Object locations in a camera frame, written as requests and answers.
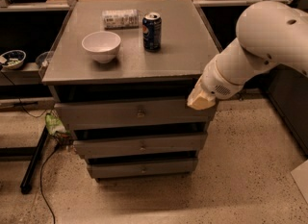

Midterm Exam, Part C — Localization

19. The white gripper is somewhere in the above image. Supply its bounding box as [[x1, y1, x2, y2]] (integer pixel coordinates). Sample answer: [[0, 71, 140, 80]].
[[187, 59, 244, 111]]

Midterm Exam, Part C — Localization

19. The grey top drawer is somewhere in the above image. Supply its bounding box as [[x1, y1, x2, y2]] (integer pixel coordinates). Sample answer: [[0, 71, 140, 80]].
[[55, 97, 217, 130]]

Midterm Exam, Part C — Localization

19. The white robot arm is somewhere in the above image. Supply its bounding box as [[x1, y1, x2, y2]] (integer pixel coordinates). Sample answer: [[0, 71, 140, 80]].
[[187, 1, 308, 111]]

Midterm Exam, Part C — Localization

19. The grey drawer cabinet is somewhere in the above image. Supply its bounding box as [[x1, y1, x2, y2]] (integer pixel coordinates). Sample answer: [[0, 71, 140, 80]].
[[42, 0, 218, 166]]

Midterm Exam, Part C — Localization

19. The grey middle drawer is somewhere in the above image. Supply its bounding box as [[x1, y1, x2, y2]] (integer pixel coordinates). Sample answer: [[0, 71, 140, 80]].
[[73, 132, 207, 159]]

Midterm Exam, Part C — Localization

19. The blue pepsi can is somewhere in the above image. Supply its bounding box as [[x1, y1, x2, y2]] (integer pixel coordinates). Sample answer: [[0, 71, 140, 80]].
[[142, 12, 162, 51]]

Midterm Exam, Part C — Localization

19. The white ceramic bowl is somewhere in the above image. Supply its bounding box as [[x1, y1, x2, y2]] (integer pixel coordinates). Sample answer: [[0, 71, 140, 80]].
[[82, 31, 121, 63]]

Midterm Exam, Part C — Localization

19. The lying silver can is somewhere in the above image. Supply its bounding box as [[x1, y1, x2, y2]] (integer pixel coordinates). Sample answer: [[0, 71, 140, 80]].
[[102, 9, 139, 29]]

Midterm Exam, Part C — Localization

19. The green snack bag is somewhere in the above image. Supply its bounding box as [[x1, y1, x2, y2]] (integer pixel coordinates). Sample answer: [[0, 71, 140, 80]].
[[45, 113, 72, 145]]

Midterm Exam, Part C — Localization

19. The small glass bowl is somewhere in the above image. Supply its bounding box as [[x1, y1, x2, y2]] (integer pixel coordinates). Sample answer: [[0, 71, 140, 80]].
[[36, 51, 54, 68]]

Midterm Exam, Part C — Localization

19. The left grey shelf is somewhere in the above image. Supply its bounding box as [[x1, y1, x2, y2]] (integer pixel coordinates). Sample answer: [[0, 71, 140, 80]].
[[0, 62, 41, 87]]

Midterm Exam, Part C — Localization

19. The blue patterned bowl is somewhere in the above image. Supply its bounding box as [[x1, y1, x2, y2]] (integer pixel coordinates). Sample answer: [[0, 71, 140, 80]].
[[0, 50, 26, 70]]

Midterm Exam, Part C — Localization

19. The black table leg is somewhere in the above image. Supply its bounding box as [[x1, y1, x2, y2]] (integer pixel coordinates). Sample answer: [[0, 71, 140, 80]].
[[20, 127, 48, 194]]

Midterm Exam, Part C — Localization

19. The black floor cable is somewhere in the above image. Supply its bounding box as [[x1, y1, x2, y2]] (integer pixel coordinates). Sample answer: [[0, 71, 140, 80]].
[[38, 144, 62, 224]]

